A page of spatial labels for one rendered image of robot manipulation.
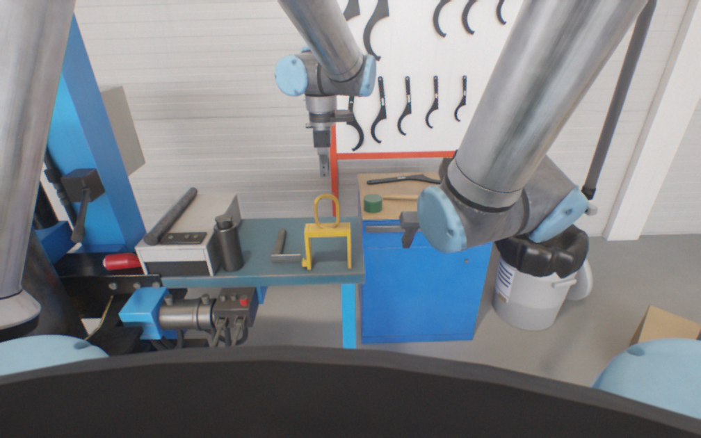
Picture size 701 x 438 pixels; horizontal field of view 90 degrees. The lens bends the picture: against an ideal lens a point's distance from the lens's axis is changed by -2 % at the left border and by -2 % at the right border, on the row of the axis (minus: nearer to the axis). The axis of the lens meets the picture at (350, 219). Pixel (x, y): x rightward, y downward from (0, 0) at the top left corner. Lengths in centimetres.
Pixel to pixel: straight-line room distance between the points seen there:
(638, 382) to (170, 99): 307
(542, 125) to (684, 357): 21
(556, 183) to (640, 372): 29
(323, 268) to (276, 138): 184
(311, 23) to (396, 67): 217
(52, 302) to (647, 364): 137
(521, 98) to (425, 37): 249
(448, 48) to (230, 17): 152
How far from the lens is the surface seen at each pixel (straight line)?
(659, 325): 274
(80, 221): 125
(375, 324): 234
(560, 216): 54
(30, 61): 45
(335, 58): 76
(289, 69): 90
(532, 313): 266
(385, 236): 193
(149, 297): 141
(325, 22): 68
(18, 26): 45
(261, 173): 310
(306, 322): 260
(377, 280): 210
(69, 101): 152
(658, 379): 34
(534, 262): 238
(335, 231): 120
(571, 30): 35
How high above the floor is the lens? 184
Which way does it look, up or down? 29 degrees down
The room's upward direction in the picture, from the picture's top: 1 degrees counter-clockwise
